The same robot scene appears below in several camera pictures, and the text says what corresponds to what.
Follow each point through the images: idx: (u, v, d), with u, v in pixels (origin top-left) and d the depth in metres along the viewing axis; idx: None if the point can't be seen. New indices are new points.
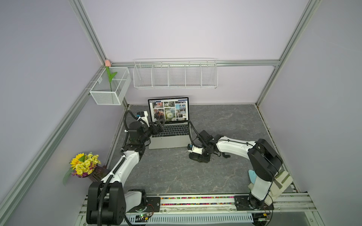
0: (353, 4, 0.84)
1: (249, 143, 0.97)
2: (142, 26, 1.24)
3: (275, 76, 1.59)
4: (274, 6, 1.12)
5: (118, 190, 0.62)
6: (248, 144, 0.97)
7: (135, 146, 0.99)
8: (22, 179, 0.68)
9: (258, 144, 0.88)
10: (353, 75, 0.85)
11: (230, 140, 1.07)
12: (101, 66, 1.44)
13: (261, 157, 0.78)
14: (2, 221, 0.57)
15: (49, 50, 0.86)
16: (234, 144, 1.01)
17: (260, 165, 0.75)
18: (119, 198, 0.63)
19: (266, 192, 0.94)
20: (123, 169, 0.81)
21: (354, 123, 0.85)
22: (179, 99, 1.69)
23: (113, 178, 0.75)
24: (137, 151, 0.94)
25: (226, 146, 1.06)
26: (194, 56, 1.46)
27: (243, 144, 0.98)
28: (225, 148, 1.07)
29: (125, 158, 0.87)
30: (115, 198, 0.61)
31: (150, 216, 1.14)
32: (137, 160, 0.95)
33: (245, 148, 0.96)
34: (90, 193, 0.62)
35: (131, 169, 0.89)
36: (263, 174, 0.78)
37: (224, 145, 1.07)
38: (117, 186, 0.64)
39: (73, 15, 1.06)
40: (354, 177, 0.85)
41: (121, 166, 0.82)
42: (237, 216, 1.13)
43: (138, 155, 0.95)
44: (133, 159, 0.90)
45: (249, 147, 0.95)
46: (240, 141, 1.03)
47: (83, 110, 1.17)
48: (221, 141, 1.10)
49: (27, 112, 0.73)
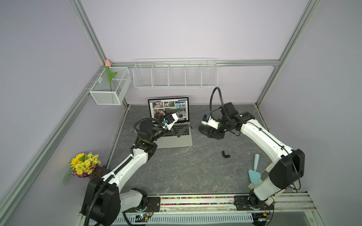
0: (353, 4, 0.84)
1: (284, 147, 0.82)
2: (143, 26, 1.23)
3: (275, 76, 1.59)
4: (274, 6, 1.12)
5: (112, 195, 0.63)
6: (282, 149, 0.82)
7: (146, 144, 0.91)
8: (22, 179, 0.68)
9: (292, 152, 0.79)
10: (353, 75, 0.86)
11: (262, 130, 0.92)
12: (101, 66, 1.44)
13: (291, 167, 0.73)
14: (3, 221, 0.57)
15: (49, 50, 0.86)
16: (265, 139, 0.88)
17: (286, 174, 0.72)
18: (113, 202, 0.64)
19: (268, 195, 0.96)
20: (126, 171, 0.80)
21: (354, 123, 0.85)
22: (179, 99, 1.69)
23: (113, 179, 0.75)
24: (146, 152, 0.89)
25: (252, 134, 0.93)
26: (194, 56, 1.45)
27: (275, 145, 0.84)
28: (250, 133, 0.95)
29: (131, 158, 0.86)
30: (108, 201, 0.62)
31: (150, 216, 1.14)
32: (144, 160, 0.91)
33: (277, 150, 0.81)
34: (88, 188, 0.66)
35: (135, 169, 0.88)
36: (278, 180, 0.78)
37: (250, 132, 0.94)
38: (113, 189, 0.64)
39: (73, 14, 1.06)
40: (355, 177, 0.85)
41: (124, 166, 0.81)
42: (237, 216, 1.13)
43: (146, 155, 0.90)
44: (139, 160, 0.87)
45: (283, 152, 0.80)
46: (276, 140, 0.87)
47: (84, 110, 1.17)
48: (250, 124, 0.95)
49: (27, 113, 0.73)
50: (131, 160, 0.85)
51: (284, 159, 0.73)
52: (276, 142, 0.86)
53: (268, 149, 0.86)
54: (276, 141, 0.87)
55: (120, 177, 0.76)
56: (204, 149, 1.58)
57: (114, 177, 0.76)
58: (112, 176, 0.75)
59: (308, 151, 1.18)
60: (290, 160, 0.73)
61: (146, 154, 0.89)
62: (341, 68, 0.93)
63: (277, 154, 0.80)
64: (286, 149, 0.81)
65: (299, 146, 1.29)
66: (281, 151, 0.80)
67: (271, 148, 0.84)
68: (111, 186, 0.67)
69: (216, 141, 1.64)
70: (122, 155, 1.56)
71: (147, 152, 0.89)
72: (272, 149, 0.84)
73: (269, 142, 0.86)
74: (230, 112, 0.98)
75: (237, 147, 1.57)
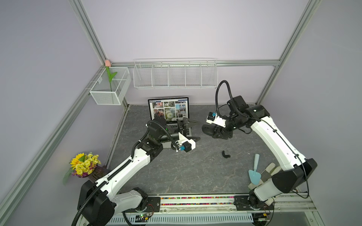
0: (353, 4, 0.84)
1: (298, 156, 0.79)
2: (143, 25, 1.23)
3: (275, 76, 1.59)
4: (274, 6, 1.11)
5: (101, 204, 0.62)
6: (296, 157, 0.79)
7: (150, 145, 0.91)
8: (22, 179, 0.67)
9: (305, 161, 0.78)
10: (353, 75, 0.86)
11: (277, 132, 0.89)
12: (101, 66, 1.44)
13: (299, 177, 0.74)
14: (3, 221, 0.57)
15: (49, 50, 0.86)
16: (279, 143, 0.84)
17: (293, 183, 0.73)
18: (102, 210, 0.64)
19: (268, 196, 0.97)
20: (120, 177, 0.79)
21: (355, 123, 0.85)
22: (179, 99, 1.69)
23: (106, 185, 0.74)
24: (149, 154, 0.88)
25: (265, 134, 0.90)
26: (194, 56, 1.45)
27: (290, 152, 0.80)
28: (262, 133, 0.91)
29: (130, 161, 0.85)
30: (97, 209, 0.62)
31: (150, 216, 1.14)
32: (146, 162, 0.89)
33: (289, 157, 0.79)
34: (84, 190, 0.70)
35: (133, 174, 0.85)
36: (282, 185, 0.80)
37: (263, 131, 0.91)
38: (103, 198, 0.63)
39: (73, 14, 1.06)
40: (355, 177, 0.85)
41: (119, 171, 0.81)
42: (237, 216, 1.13)
43: (149, 157, 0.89)
44: (137, 164, 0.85)
45: (294, 161, 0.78)
46: (290, 145, 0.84)
47: (84, 110, 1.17)
48: (265, 122, 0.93)
49: (27, 113, 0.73)
50: (129, 163, 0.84)
51: (296, 169, 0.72)
52: (290, 149, 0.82)
53: (281, 155, 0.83)
54: (290, 147, 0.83)
55: (113, 184, 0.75)
56: (204, 149, 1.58)
57: (107, 183, 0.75)
58: (105, 182, 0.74)
59: (308, 151, 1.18)
60: (301, 170, 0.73)
61: (148, 157, 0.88)
62: (341, 69, 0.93)
63: (290, 163, 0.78)
64: (300, 158, 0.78)
65: (299, 146, 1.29)
66: (295, 160, 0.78)
67: (284, 154, 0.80)
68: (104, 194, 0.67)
69: (216, 141, 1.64)
70: (122, 155, 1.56)
71: (149, 154, 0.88)
72: (283, 156, 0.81)
73: (283, 148, 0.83)
74: (240, 106, 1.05)
75: (237, 147, 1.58)
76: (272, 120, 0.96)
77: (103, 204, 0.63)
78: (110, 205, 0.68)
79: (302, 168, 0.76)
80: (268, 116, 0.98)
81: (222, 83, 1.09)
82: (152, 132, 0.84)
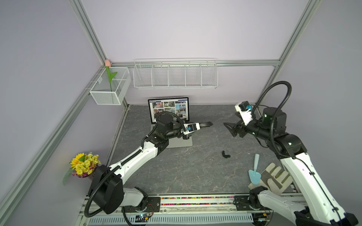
0: (353, 4, 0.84)
1: (337, 210, 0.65)
2: (142, 25, 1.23)
3: (275, 76, 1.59)
4: (274, 6, 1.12)
5: (115, 186, 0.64)
6: (333, 211, 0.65)
7: (158, 139, 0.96)
8: (22, 179, 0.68)
9: (345, 218, 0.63)
10: (353, 76, 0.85)
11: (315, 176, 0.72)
12: (101, 66, 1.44)
13: None
14: (3, 221, 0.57)
15: (49, 50, 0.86)
16: (316, 192, 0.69)
17: None
18: (115, 193, 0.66)
19: (271, 204, 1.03)
20: (132, 164, 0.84)
21: (354, 123, 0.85)
22: (179, 99, 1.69)
23: (119, 170, 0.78)
24: (157, 146, 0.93)
25: (299, 175, 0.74)
26: (194, 56, 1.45)
27: (327, 203, 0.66)
28: (296, 174, 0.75)
29: (140, 151, 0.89)
30: (111, 191, 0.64)
31: (150, 216, 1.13)
32: (153, 155, 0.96)
33: (326, 210, 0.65)
34: (96, 174, 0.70)
35: (142, 162, 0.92)
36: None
37: (296, 170, 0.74)
38: (117, 181, 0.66)
39: (73, 15, 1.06)
40: (355, 177, 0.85)
41: (132, 158, 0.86)
42: (237, 216, 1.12)
43: (157, 150, 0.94)
44: (147, 154, 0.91)
45: (333, 216, 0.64)
46: (328, 194, 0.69)
47: (84, 110, 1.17)
48: (299, 159, 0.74)
49: (27, 112, 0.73)
50: (139, 153, 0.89)
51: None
52: (327, 197, 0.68)
53: (315, 202, 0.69)
54: (327, 196, 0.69)
55: (125, 169, 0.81)
56: (204, 149, 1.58)
57: (120, 168, 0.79)
58: (119, 167, 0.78)
59: (309, 151, 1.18)
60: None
61: (156, 149, 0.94)
62: (341, 69, 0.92)
63: (327, 217, 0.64)
64: (338, 213, 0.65)
65: None
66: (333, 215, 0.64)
67: (321, 205, 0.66)
68: (117, 178, 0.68)
69: (216, 141, 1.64)
70: (122, 155, 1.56)
71: (157, 147, 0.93)
72: (320, 205, 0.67)
73: (320, 196, 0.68)
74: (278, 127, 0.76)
75: (237, 147, 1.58)
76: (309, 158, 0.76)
77: (117, 187, 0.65)
78: (121, 189, 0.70)
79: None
80: (305, 152, 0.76)
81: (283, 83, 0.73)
82: (160, 126, 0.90)
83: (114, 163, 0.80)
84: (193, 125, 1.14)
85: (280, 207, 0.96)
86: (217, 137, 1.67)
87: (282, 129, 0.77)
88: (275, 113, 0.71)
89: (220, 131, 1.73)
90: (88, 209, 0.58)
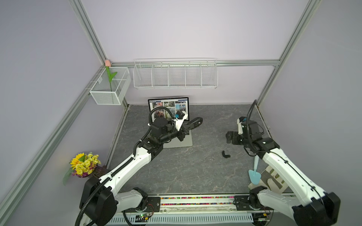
0: (353, 4, 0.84)
1: (314, 188, 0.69)
2: (142, 25, 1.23)
3: (275, 76, 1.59)
4: (274, 6, 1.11)
5: (105, 199, 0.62)
6: (312, 190, 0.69)
7: (151, 144, 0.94)
8: (22, 179, 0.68)
9: (324, 195, 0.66)
10: (353, 76, 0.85)
11: (288, 163, 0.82)
12: (101, 66, 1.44)
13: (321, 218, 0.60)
14: (3, 221, 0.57)
15: (48, 50, 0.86)
16: (293, 176, 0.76)
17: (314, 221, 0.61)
18: (106, 205, 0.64)
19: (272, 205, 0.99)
20: (124, 173, 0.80)
21: (354, 123, 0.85)
22: (179, 99, 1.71)
23: (111, 181, 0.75)
24: (150, 152, 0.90)
25: (276, 165, 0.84)
26: (194, 56, 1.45)
27: (305, 184, 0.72)
28: (275, 165, 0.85)
29: (132, 159, 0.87)
30: (101, 205, 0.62)
31: (150, 216, 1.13)
32: (147, 161, 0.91)
33: (306, 190, 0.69)
34: (86, 187, 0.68)
35: (136, 170, 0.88)
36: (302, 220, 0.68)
37: (274, 162, 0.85)
38: (107, 194, 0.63)
39: (73, 14, 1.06)
40: (354, 177, 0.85)
41: (123, 168, 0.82)
42: (237, 216, 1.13)
43: (150, 156, 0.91)
44: (140, 161, 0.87)
45: (313, 194, 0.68)
46: (305, 177, 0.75)
47: (84, 110, 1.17)
48: (276, 155, 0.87)
49: (27, 112, 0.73)
50: (131, 161, 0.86)
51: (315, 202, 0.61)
52: (305, 180, 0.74)
53: (296, 186, 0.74)
54: (305, 179, 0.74)
55: (116, 180, 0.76)
56: (205, 149, 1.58)
57: (111, 179, 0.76)
58: (109, 179, 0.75)
59: (308, 151, 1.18)
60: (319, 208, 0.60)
61: (150, 155, 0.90)
62: (341, 68, 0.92)
63: (307, 196, 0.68)
64: (317, 191, 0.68)
65: (299, 146, 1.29)
66: (312, 193, 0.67)
67: (300, 186, 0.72)
68: (107, 190, 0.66)
69: (216, 141, 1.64)
70: (122, 155, 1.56)
71: (151, 152, 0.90)
72: (299, 188, 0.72)
73: (298, 178, 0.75)
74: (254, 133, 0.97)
75: (237, 147, 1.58)
76: (283, 151, 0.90)
77: (107, 200, 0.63)
78: (113, 201, 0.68)
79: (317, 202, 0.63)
80: (278, 147, 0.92)
81: None
82: (154, 129, 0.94)
83: (105, 173, 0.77)
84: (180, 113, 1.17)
85: (277, 202, 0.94)
86: (217, 137, 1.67)
87: (257, 135, 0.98)
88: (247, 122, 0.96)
89: (220, 131, 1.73)
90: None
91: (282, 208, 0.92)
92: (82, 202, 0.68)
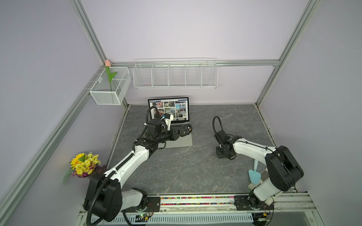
0: (353, 4, 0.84)
1: (267, 148, 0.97)
2: (142, 25, 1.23)
3: (275, 76, 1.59)
4: (274, 7, 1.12)
5: (114, 190, 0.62)
6: (267, 149, 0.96)
7: (147, 142, 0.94)
8: (22, 179, 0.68)
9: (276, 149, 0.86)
10: (353, 76, 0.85)
11: (248, 143, 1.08)
12: (101, 66, 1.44)
13: (279, 164, 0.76)
14: (3, 221, 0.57)
15: (48, 50, 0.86)
16: (252, 147, 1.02)
17: (277, 171, 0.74)
18: (114, 198, 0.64)
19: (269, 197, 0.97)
20: (127, 167, 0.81)
21: (354, 123, 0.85)
22: (179, 99, 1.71)
23: (115, 175, 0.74)
24: (148, 148, 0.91)
25: (242, 148, 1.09)
26: (194, 56, 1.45)
27: (261, 149, 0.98)
28: (242, 149, 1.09)
29: (133, 155, 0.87)
30: (110, 197, 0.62)
31: (150, 216, 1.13)
32: (145, 157, 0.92)
33: (263, 153, 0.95)
34: (91, 183, 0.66)
35: (136, 166, 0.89)
36: (278, 182, 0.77)
37: (239, 148, 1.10)
38: (115, 185, 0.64)
39: (73, 14, 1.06)
40: (354, 177, 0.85)
41: (126, 163, 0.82)
42: (237, 216, 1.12)
43: (148, 152, 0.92)
44: (141, 157, 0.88)
45: (268, 152, 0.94)
46: (260, 145, 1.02)
47: (84, 110, 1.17)
48: (239, 141, 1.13)
49: (26, 112, 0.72)
50: (132, 157, 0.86)
51: (269, 155, 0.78)
52: (260, 146, 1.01)
53: (258, 154, 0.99)
54: (261, 146, 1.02)
55: (121, 173, 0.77)
56: (204, 149, 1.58)
57: (115, 173, 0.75)
58: (114, 172, 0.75)
59: (308, 151, 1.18)
60: (277, 158, 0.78)
61: (147, 152, 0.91)
62: (341, 68, 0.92)
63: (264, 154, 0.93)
64: (270, 149, 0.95)
65: (299, 146, 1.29)
66: (266, 152, 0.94)
67: (258, 151, 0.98)
68: (114, 181, 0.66)
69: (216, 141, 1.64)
70: (122, 155, 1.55)
71: (148, 149, 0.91)
72: (259, 152, 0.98)
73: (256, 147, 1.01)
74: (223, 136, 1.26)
75: None
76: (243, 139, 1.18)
77: (115, 191, 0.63)
78: (119, 193, 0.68)
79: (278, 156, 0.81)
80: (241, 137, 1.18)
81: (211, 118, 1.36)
82: (151, 128, 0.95)
83: (109, 169, 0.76)
84: (168, 114, 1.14)
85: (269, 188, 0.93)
86: None
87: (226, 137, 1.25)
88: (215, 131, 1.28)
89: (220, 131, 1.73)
90: (88, 221, 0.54)
91: (269, 188, 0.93)
92: (86, 199, 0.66)
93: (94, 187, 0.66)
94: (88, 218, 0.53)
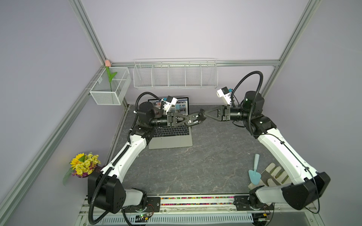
0: (353, 4, 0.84)
1: (308, 169, 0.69)
2: (142, 25, 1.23)
3: (275, 75, 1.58)
4: (275, 6, 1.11)
5: (114, 186, 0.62)
6: (306, 171, 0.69)
7: (143, 129, 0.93)
8: (21, 180, 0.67)
9: (316, 174, 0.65)
10: (354, 76, 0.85)
11: (283, 144, 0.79)
12: (101, 66, 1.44)
13: (312, 195, 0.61)
14: (2, 221, 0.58)
15: (48, 50, 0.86)
16: (287, 156, 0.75)
17: (304, 199, 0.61)
18: (117, 193, 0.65)
19: (269, 200, 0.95)
20: (125, 160, 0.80)
21: (355, 123, 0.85)
22: (179, 99, 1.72)
23: (113, 170, 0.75)
24: (144, 137, 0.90)
25: (271, 145, 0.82)
26: (194, 56, 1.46)
27: (299, 165, 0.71)
28: (269, 145, 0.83)
29: (129, 146, 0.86)
30: (111, 193, 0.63)
31: (150, 216, 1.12)
32: (143, 146, 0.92)
33: (300, 172, 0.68)
34: (90, 182, 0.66)
35: (135, 156, 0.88)
36: (293, 200, 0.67)
37: (269, 142, 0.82)
38: (114, 181, 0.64)
39: (73, 15, 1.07)
40: (355, 177, 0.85)
41: (122, 156, 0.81)
42: (237, 216, 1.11)
43: (145, 140, 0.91)
44: (138, 146, 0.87)
45: (307, 175, 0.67)
46: (300, 158, 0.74)
47: (84, 110, 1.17)
48: (272, 136, 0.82)
49: (27, 113, 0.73)
50: (128, 148, 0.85)
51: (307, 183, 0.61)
52: (299, 161, 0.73)
53: (289, 167, 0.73)
54: (299, 160, 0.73)
55: (119, 168, 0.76)
56: (205, 149, 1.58)
57: (113, 168, 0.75)
58: (111, 168, 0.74)
59: (309, 151, 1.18)
60: (313, 185, 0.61)
61: (144, 140, 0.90)
62: (341, 68, 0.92)
63: (300, 176, 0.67)
64: (310, 172, 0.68)
65: (299, 146, 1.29)
66: (305, 173, 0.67)
67: (294, 167, 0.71)
68: (113, 178, 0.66)
69: (216, 141, 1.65)
70: None
71: (145, 137, 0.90)
72: (292, 168, 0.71)
73: (292, 159, 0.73)
74: (255, 113, 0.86)
75: (237, 147, 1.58)
76: (279, 132, 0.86)
77: (116, 187, 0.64)
78: (121, 187, 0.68)
79: (314, 182, 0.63)
80: (275, 127, 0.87)
81: (259, 73, 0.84)
82: (142, 116, 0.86)
83: (106, 165, 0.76)
84: (169, 98, 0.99)
85: (272, 191, 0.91)
86: (217, 137, 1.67)
87: (257, 112, 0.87)
88: (254, 98, 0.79)
89: (220, 131, 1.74)
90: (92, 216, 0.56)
91: (275, 197, 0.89)
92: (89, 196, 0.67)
93: (94, 185, 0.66)
94: (91, 215, 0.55)
